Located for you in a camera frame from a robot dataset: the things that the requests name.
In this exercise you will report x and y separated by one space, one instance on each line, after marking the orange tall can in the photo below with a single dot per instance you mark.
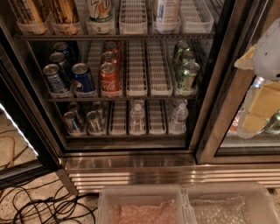
64 11

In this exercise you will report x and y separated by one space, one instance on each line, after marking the silver can bottom left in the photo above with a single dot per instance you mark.
71 122

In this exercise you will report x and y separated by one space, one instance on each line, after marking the white empty can tray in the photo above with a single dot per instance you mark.
136 80

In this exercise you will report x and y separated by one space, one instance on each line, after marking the steel fridge base grille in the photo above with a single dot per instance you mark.
90 174

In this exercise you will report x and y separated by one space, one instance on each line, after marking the white blue tall can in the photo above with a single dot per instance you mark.
166 11

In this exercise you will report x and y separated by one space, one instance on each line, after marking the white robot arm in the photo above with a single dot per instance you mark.
266 65

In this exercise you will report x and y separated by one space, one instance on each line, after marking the silver blue can front left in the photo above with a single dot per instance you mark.
54 79

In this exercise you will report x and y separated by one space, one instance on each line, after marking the green can second row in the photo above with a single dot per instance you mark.
187 56

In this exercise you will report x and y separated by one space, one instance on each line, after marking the water bottle centre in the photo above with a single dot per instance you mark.
137 120

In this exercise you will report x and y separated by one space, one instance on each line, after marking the clear bin pink wrap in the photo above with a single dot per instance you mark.
142 204

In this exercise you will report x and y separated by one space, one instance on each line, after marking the gold tall can far left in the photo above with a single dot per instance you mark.
29 11

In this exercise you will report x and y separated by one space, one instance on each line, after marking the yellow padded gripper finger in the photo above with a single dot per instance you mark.
245 62
263 104

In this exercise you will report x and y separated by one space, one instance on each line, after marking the water bottle right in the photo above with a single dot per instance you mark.
178 119

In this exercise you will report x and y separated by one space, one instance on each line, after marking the blue cola can front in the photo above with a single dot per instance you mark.
83 78

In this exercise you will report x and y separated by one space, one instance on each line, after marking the white green tall can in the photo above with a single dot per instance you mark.
100 11

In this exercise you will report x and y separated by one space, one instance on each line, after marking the open fridge door left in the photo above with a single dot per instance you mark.
17 110

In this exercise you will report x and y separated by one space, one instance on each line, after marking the water bottle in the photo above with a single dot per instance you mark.
178 119
137 120

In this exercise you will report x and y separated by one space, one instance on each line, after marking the dark can middle row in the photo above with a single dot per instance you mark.
60 59

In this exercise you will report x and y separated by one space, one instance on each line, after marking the clear bin white wrap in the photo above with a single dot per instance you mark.
232 203

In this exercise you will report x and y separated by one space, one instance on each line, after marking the white empty tray top right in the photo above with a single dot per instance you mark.
195 17

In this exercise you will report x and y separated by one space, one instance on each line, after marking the red cola can front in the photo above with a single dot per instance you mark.
109 78

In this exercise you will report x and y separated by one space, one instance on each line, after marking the red can second row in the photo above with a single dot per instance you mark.
110 57

